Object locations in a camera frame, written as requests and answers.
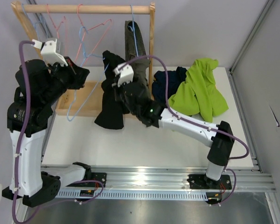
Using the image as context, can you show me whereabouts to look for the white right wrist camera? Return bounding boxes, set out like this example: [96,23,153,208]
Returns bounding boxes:
[113,63,134,87]

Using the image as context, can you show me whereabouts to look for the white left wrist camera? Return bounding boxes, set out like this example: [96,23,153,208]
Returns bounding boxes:
[32,37,68,67]

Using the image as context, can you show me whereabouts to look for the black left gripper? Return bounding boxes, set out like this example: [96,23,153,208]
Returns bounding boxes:
[42,56,89,106]

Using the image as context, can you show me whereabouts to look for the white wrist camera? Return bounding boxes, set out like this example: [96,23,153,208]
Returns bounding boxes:
[32,37,68,67]
[113,63,134,87]

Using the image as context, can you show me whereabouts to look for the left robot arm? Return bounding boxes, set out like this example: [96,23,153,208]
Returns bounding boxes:
[17,57,92,208]

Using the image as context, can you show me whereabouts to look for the navy blue shorts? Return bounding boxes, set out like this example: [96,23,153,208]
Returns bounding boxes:
[152,67,187,104]

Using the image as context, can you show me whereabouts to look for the lime green shorts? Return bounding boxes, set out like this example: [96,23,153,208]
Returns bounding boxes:
[168,58,229,123]

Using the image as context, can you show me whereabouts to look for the wooden clothes rack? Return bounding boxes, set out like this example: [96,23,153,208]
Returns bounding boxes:
[11,1,155,117]

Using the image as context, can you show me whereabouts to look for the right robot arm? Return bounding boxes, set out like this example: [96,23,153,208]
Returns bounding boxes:
[112,82,235,189]

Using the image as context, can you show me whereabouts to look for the pink hanger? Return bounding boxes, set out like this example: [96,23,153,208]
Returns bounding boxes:
[74,4,113,65]
[46,3,70,61]

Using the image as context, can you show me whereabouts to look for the light blue hanger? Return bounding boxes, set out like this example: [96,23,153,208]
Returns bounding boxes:
[21,3,51,41]
[130,5,139,57]
[66,26,110,122]

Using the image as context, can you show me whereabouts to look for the black shorts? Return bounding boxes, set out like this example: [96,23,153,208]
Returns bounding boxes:
[94,50,129,130]

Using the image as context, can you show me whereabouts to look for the white slotted cable duct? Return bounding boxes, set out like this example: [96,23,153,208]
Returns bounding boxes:
[56,189,208,201]

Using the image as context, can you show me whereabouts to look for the olive grey shorts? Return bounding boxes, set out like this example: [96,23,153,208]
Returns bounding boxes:
[125,21,150,97]

